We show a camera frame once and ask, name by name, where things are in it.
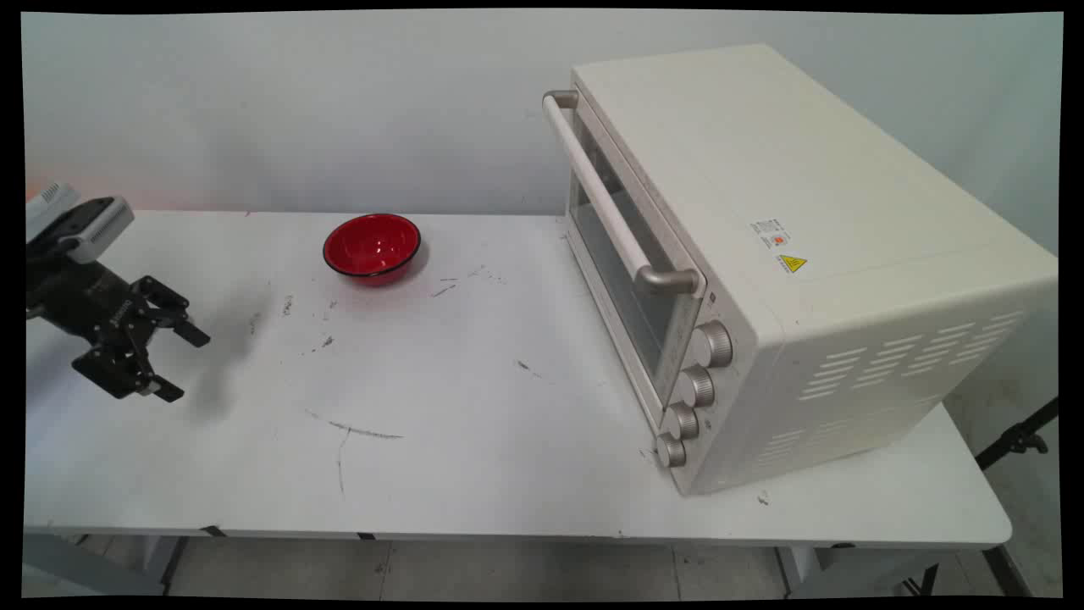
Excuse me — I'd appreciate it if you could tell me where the white label sticker with print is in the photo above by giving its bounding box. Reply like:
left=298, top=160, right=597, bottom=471
left=749, top=219, right=791, bottom=251

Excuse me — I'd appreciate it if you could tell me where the grey table leg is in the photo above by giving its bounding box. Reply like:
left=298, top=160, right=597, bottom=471
left=24, top=532, right=189, bottom=597

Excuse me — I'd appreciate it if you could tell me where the black stand leg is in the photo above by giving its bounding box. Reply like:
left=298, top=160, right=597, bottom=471
left=982, top=546, right=1036, bottom=599

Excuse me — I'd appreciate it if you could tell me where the black stand pole with clamp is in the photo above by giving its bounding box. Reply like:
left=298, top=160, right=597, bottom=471
left=974, top=396, right=1060, bottom=473

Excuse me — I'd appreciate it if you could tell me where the red bowl with black rim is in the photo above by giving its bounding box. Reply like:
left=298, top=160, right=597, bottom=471
left=322, top=213, right=423, bottom=284

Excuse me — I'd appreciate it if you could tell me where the cream toaster oven body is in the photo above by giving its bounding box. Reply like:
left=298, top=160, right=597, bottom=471
left=566, top=42, right=1059, bottom=497

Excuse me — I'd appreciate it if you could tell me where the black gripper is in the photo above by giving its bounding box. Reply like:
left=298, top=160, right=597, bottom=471
left=25, top=252, right=212, bottom=404

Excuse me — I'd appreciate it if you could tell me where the glass oven door with handle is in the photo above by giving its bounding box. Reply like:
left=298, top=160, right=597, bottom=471
left=542, top=88, right=709, bottom=433

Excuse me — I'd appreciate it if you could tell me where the grey white wrist camera box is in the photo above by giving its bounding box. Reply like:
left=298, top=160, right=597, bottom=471
left=25, top=196, right=136, bottom=264

